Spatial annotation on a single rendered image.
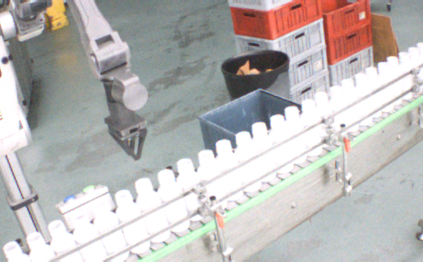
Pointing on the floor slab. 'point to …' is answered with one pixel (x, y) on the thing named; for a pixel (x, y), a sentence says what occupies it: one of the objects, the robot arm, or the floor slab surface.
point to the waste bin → (279, 71)
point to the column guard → (55, 16)
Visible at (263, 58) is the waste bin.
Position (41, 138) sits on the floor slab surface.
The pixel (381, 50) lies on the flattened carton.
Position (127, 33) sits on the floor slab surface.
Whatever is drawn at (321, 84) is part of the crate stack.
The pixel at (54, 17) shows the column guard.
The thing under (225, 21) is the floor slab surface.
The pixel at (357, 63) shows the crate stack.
